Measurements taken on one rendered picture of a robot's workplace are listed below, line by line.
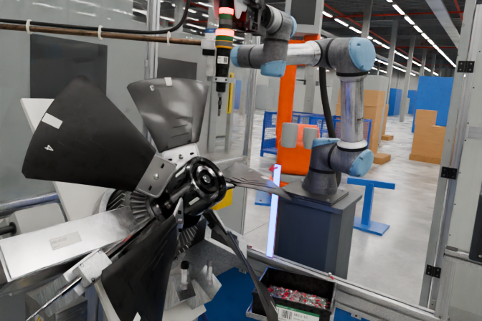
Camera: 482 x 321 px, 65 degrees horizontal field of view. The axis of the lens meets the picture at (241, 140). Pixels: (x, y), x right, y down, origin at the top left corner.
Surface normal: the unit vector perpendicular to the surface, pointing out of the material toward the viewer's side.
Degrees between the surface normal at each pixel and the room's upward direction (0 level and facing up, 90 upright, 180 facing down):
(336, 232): 90
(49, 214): 50
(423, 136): 90
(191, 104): 44
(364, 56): 85
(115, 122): 77
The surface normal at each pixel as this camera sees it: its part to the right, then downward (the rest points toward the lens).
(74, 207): 0.68, -0.53
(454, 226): -0.55, 0.07
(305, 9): -0.11, 0.13
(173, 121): 0.04, -0.51
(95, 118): 0.55, -0.07
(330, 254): 0.22, 0.15
